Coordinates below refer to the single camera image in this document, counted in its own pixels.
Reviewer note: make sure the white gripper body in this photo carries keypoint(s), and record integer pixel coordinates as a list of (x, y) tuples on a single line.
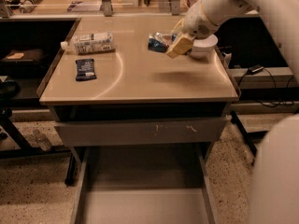
[(199, 21)]

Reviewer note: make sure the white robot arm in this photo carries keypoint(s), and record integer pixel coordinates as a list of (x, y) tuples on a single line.
[(274, 195)]

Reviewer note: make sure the beige drawer cabinet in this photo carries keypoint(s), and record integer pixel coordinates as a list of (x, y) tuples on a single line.
[(133, 82)]

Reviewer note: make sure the closed top drawer front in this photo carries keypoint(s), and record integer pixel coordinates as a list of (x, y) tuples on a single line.
[(139, 131)]

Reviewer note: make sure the open middle drawer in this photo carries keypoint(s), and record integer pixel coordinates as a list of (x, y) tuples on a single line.
[(144, 185)]

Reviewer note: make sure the white bowl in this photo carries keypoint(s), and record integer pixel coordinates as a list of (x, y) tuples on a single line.
[(202, 47)]

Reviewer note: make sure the black power adapter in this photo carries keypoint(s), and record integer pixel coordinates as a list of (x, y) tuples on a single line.
[(255, 69)]

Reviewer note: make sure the black table leg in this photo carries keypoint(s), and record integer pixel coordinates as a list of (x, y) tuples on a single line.
[(235, 120)]

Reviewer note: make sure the dark blue snack packet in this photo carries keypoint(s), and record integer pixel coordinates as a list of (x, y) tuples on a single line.
[(85, 70)]

